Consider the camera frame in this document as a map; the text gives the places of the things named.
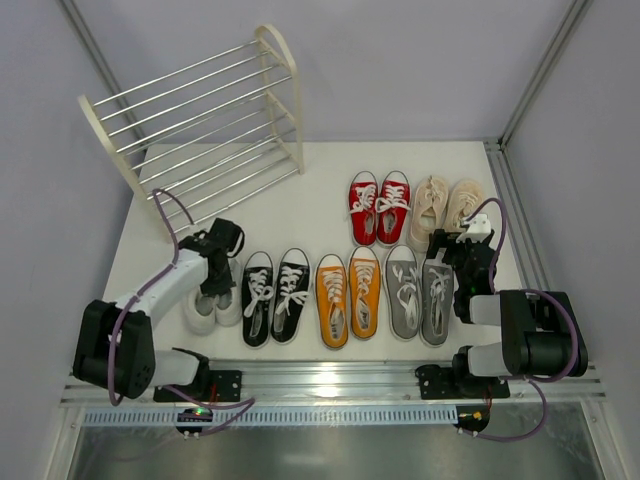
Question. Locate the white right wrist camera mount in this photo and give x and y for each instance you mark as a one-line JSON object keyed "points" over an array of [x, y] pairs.
{"points": [[476, 229]]}

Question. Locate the red left canvas sneaker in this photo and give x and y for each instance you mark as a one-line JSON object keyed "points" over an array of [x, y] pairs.
{"points": [[362, 194]]}

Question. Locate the beige left lace sneaker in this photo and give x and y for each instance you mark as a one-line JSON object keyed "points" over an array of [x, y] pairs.
{"points": [[427, 214]]}

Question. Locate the left controller board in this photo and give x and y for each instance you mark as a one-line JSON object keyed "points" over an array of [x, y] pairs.
{"points": [[192, 422]]}

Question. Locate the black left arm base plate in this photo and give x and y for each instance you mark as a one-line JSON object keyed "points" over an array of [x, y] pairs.
{"points": [[214, 386]]}

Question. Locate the aluminium right side rail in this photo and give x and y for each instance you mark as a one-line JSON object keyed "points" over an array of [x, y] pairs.
{"points": [[526, 253]]}

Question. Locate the grey slotted cable duct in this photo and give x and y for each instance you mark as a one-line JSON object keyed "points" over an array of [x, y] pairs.
{"points": [[277, 416]]}

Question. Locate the black canvas sneaker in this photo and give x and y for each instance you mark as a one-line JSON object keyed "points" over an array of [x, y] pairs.
{"points": [[292, 291], [256, 294]]}

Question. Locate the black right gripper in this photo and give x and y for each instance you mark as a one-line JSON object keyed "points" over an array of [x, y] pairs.
{"points": [[451, 245]]}

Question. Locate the beige lace sneaker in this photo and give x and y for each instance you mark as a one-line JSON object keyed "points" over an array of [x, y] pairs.
{"points": [[427, 214], [464, 199]]}

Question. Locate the aluminium front rail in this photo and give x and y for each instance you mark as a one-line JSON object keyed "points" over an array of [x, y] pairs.
{"points": [[306, 382]]}

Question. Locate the grey canvas sneaker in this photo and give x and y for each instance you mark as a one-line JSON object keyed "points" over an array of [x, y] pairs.
{"points": [[437, 301], [404, 293]]}

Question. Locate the red canvas sneaker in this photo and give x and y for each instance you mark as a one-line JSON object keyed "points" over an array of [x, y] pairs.
{"points": [[362, 194], [392, 207]]}

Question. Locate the aluminium left corner post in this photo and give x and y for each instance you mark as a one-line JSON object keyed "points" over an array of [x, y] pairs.
{"points": [[95, 52]]}

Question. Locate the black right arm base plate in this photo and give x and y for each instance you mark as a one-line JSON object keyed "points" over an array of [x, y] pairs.
{"points": [[446, 383]]}

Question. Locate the aluminium right corner post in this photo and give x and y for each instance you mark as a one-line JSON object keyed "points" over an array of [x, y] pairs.
{"points": [[569, 24]]}

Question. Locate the cream metal shoe shelf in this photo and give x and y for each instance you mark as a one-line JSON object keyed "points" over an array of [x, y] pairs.
{"points": [[198, 141]]}

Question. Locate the grey right canvas sneaker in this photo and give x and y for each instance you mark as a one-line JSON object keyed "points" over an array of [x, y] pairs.
{"points": [[437, 301]]}

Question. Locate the grey left canvas sneaker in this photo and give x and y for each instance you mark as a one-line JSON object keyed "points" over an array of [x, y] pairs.
{"points": [[404, 293]]}

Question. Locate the aluminium rail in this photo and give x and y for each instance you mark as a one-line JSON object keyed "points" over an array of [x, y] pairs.
{"points": [[526, 253], [306, 382]]}

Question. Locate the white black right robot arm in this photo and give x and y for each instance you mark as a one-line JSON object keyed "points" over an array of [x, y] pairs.
{"points": [[539, 335]]}

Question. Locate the right controller board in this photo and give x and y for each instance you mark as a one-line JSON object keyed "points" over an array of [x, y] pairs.
{"points": [[472, 418]]}

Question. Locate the controller board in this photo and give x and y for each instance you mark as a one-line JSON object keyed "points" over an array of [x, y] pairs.
{"points": [[472, 418], [192, 422]]}

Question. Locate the orange right canvas sneaker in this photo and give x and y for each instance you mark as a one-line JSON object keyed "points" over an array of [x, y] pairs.
{"points": [[365, 288]]}

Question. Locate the beige right lace sneaker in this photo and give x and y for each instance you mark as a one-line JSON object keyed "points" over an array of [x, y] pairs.
{"points": [[464, 199]]}

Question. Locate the white sneaker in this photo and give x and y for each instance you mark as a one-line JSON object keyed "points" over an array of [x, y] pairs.
{"points": [[199, 313], [229, 305]]}

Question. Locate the orange left canvas sneaker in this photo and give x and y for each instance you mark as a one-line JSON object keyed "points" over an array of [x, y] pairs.
{"points": [[331, 301]]}

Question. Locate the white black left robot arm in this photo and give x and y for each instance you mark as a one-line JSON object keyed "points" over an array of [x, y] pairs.
{"points": [[115, 348]]}

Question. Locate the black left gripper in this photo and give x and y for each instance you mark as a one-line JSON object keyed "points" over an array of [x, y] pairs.
{"points": [[218, 279]]}

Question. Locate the orange canvas sneaker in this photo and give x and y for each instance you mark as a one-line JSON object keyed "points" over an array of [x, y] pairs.
{"points": [[365, 288], [331, 301]]}

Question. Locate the red right canvas sneaker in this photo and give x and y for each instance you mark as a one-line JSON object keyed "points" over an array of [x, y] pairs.
{"points": [[392, 207]]}

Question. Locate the aluminium corner post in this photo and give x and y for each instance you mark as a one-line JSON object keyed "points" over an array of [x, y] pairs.
{"points": [[569, 24], [95, 52]]}

